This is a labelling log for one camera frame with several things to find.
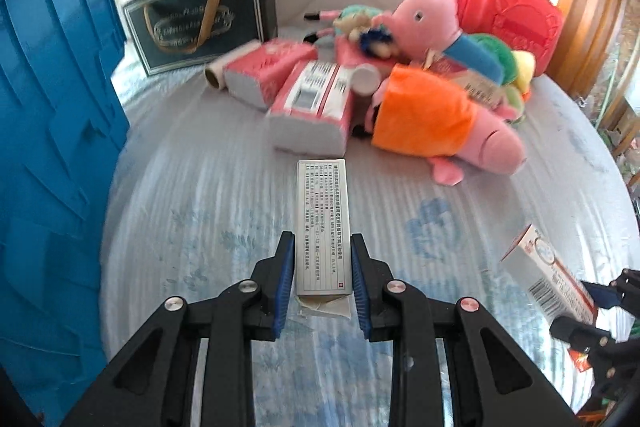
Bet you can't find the pink tissue pack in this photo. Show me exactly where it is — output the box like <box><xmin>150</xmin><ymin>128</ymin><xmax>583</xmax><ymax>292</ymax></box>
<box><xmin>223</xmin><ymin>40</ymin><xmax>319</xmax><ymax>108</ymax></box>
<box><xmin>266</xmin><ymin>59</ymin><xmax>356</xmax><ymax>156</ymax></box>
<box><xmin>334</xmin><ymin>39</ymin><xmax>401</xmax><ymax>71</ymax></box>

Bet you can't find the pig plush blue dress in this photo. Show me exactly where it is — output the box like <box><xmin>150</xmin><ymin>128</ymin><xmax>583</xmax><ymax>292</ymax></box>
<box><xmin>382</xmin><ymin>0</ymin><xmax>506</xmax><ymax>86</ymax></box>

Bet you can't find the white paper roll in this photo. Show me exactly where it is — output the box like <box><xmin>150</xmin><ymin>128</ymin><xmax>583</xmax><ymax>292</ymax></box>
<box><xmin>204</xmin><ymin>40</ymin><xmax>261</xmax><ymax>90</ymax></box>

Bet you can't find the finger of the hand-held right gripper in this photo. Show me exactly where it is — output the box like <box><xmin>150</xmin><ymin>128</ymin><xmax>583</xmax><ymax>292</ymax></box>
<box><xmin>582</xmin><ymin>269</ymin><xmax>640</xmax><ymax>313</ymax></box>
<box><xmin>550</xmin><ymin>316</ymin><xmax>640</xmax><ymax>403</ymax></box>

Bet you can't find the small bear doll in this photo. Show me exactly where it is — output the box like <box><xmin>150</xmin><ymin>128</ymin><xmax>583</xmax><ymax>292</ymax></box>
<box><xmin>333</xmin><ymin>15</ymin><xmax>396</xmax><ymax>58</ymax></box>

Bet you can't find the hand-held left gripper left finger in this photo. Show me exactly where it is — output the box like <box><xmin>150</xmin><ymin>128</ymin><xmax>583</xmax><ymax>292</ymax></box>
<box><xmin>62</xmin><ymin>231</ymin><xmax>296</xmax><ymax>427</ymax></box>

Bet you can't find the green yellow plush toy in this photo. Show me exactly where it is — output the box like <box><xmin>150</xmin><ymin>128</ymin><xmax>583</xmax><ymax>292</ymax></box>
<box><xmin>470</xmin><ymin>34</ymin><xmax>537</xmax><ymax>124</ymax></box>

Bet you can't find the white red medicine box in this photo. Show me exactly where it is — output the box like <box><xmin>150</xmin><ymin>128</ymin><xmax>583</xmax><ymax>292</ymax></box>
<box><xmin>499</xmin><ymin>223</ymin><xmax>599</xmax><ymax>329</ymax></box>

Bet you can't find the blue plastic container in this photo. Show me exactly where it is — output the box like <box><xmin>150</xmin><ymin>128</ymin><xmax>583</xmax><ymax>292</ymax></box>
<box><xmin>0</xmin><ymin>0</ymin><xmax>132</xmax><ymax>427</ymax></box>

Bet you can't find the small plush teal dress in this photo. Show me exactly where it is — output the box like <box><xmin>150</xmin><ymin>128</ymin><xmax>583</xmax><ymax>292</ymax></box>
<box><xmin>302</xmin><ymin>4</ymin><xmax>396</xmax><ymax>43</ymax></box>

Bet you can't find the black gift box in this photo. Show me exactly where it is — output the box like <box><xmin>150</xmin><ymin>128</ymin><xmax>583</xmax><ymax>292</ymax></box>
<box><xmin>122</xmin><ymin>0</ymin><xmax>279</xmax><ymax>76</ymax></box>

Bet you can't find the silver printed box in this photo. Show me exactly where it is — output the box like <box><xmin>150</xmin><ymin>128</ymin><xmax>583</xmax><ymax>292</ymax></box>
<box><xmin>294</xmin><ymin>159</ymin><xmax>354</xmax><ymax>321</ymax></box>

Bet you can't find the dark bottle white cap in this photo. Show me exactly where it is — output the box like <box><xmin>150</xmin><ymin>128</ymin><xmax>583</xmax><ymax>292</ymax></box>
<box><xmin>351</xmin><ymin>63</ymin><xmax>384</xmax><ymax>140</ymax></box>

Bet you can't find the red toy suitcase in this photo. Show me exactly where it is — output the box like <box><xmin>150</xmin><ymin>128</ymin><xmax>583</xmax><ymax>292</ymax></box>
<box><xmin>452</xmin><ymin>0</ymin><xmax>564</xmax><ymax>78</ymax></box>

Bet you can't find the pig plush orange dress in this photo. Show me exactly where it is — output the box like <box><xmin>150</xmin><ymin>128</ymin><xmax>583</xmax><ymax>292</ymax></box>
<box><xmin>364</xmin><ymin>64</ymin><xmax>529</xmax><ymax>186</ymax></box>

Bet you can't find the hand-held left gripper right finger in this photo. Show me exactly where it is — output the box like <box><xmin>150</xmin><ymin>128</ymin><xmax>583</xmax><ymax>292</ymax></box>
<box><xmin>350</xmin><ymin>234</ymin><xmax>583</xmax><ymax>427</ymax></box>

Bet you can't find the wooden frame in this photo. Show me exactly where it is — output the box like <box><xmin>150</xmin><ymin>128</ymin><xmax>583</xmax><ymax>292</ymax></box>
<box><xmin>544</xmin><ymin>0</ymin><xmax>637</xmax><ymax>94</ymax></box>

